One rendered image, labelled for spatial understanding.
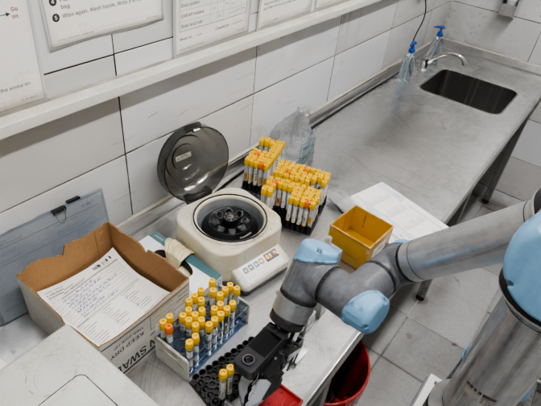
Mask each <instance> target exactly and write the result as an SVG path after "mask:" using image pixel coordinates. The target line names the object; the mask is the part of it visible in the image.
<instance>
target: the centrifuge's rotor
mask: <svg viewBox="0 0 541 406"><path fill-rule="evenodd" d="M201 230H202V231H203V232H205V233H206V234H207V235H209V236H211V237H213V238H217V239H220V240H226V241H237V240H242V239H246V238H250V237H252V236H254V235H255V234H257V232H258V223H257V221H256V219H255V218H254V217H253V216H252V215H251V214H250V213H248V212H246V211H245V210H244V209H241V208H238V207H234V206H224V207H221V208H218V209H215V210H214V211H212V212H211V213H209V214H208V215H206V216H205V218H204V219H203V221H202V223H201Z"/></svg>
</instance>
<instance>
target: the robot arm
mask: <svg viewBox="0 0 541 406"><path fill-rule="evenodd" d="M337 259H338V253H337V251H336V250H334V248H333V247H331V246H329V245H328V244H326V243H324V242H321V241H319V240H316V239H312V238H306V239H304V240H303V241H302V242H301V243H300V245H299V248H298V250H297V252H296V253H295V256H293V257H292V261H291V265H290V267H289V268H288V271H287V274H286V275H285V278H284V280H283V283H282V285H281V287H280V289H279V290H277V291H276V294H277V296H276V298H275V302H274V304H273V305H272V307H273V308H272V310H271V311H270V319H271V320H272V321H273V322H274V323H272V322H269V323H268V324H267V325H266V326H265V327H264V328H263V329H262V330H261V331H260V332H259V333H258V334H257V335H256V336H255V337H254V338H253V339H252V340H251V341H250V342H249V343H248V344H247V345H246V346H245V347H244V348H243V349H242V351H241V352H240V353H239V354H238V355H237V356H236V357H235V358H234V361H233V369H234V370H235V371H237V372H238V382H239V383H238V390H239V397H240V402H241V406H258V405H259V404H260V403H262V402H263V401H264V400H265V399H266V398H267V397H268V396H270V395H271V394H272V393H274V392H275V391H276V390H277V389H278V388H279V386H280V385H281V383H282V381H283V375H284V374H285V373H284V372H283V369H284V368H285V366H286V365H287V363H289V362H290V363H289V365H288V367H287V371H289V370H290V369H291V368H292V367H293V366H294V364H295V361H296V359H297V357H298V355H299V352H300V351H301V348H302V346H301V345H299V344H298V343H296V339H297V337H298V336H299V333H300V332H302V331H303V330H304V327H305V325H306V324H307V323H308V322H309V320H310V318H311V316H312V313H313V311H314V309H315V307H316V304H317V302H318V303H319V304H321V305H322V306H324V307H325V308H326V309H327V310H329V311H330V312H331V313H333V314H335V315H336V316H337V317H339V318H340V319H341V320H342V321H343V322H344V323H345V324H346V325H351V326H352V327H353V328H354V329H356V330H358V331H359V332H361V333H363V334H371V333H373V332H374V331H375V330H376V329H377V328H378V327H379V326H380V324H381V323H382V322H383V321H384V319H385V318H386V315H387V314H388V311H389V308H390V302H389V300H388V298H390V297H391V296H392V295H393V294H394V293H395V292H397V291H398V290H399V289H400V288H401V287H402V286H404V285H406V284H413V283H416V282H419V281H424V280H430V279H434V278H437V277H441V276H447V275H451V274H454V273H458V272H462V271H468V270H472V269H475V268H479V267H485V266H489V265H493V264H496V263H502V262H503V268H502V269H501V271H500V273H499V276H498V286H499V289H500V292H501V294H502V296H501V298H500V299H499V301H498V303H497V304H496V306H495V307H494V309H493V311H492V313H491V314H490V315H489V317H488V319H487V320H486V322H485V324H484V325H483V327H482V328H481V331H480V332H479V334H478V335H477V337H476V338H475V340H474V342H473V344H471V345H470V346H468V348H467V349H466V350H464V351H463V353H462V355H461V359H460V361H459V362H458V363H457V365H456V367H455V368H454V369H453V370H452V372H451V373H450V374H449V375H448V377H447V378H446V379H445V380H442V381H440V382H438V383H437V384H436V385H435V386H434V387H433V388H432V389H431V391H430V393H429V394H428V396H427V399H426V400H425V401H424V403H423V405H422V406H521V405H522V403H523V402H524V401H525V400H527V399H528V398H529V396H530V392H531V390H532V388H533V385H534V384H535V382H536V381H537V380H538V379H539V377H540V376H541V188H540V189H538V190H537V191H535V193H534V195H533V197H532V199H531V200H529V201H524V202H522V203H519V204H517V205H512V206H510V207H507V208H504V209H500V210H498V211H495V212H493V213H489V214H486V215H484V216H481V217H477V218H474V219H472V220H469V221H466V222H462V223H460V224H457V225H454V226H450V227H448V228H445V229H443V230H439V231H436V232H434V233H431V234H427V235H424V236H422V237H419V238H415V239H412V240H406V239H398V240H395V241H394V242H392V243H389V244H388V245H386V246H385V247H384V248H383V249H382V250H381V251H380V252H378V253H377V254H376V255H375V256H374V257H373V258H371V259H370V260H368V261H367V262H366V263H364V264H363V265H361V266H360V267H359V268H358V269H357V270H356V271H354V272H353V273H351V274H349V273H348V272H347V271H345V270H343V269H342V268H340V267H338V266H337V265H336V263H337ZM295 346H297V348H295ZM294 358H295V359H294ZM293 359H294V361H293ZM290 360H291V361H290ZM292 361H293V362H292ZM260 371H261V372H262V373H263V374H264V377H261V378H260V379H258V380H257V378H258V375H259V372H260ZM268 376H269V377H268ZM256 380H257V382H256V384H255V390H254V392H253V393H252V394H251V395H250V399H249V393H250V392H251V390H252V385H253V384H254V383H255V381H256ZM248 399H249V400H248Z"/></svg>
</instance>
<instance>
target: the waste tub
mask: <svg viewBox="0 0 541 406"><path fill-rule="evenodd" d="M329 225H330V228H329V232H328V235H329V236H331V237H332V244H334V245H335V246H337V247H339V248H340V249H342V254H341V261H342V262H344V263H346V264H347V265H349V266H350V267H352V268H353V269H355V270H357V269H358V268H359V267H360V266H361V265H363V264H364V263H366V262H367V261H368V260H370V259H371V258H373V257H374V256H375V255H376V254H377V253H378V252H380V251H381V250H382V249H383V248H384V247H385V246H386V245H388V243H389V241H390V236H391V234H392V231H393V229H394V228H395V226H393V225H392V224H390V223H389V222H386V221H385V220H383V219H381V218H379V217H378V216H376V215H374V214H372V213H370V212H369V211H367V210H365V209H363V208H362V207H360V206H358V205H354V206H353V207H352V208H350V209H349V210H347V211H346V212H345V213H343V214H342V215H341V216H340V217H339V218H337V219H336V220H335V221H334V222H332V223H331V224H329Z"/></svg>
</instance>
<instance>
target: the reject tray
mask: <svg viewBox="0 0 541 406"><path fill-rule="evenodd" d="M303 401H304V400H302V399H301V398H300V397H298V396H297V395H296V394H295V393H294V392H292V391H291V390H289V389H288V388H287V387H285V386H283V385H282V384H281V385H280V386H279V388H278V389H277V390H276V391H275V392H274V393H272V394H271V395H270V396H268V397H267V398H266V399H265V400H264V401H263V402H262V403H260V404H259V405H258V406H300V405H301V404H302V403H303Z"/></svg>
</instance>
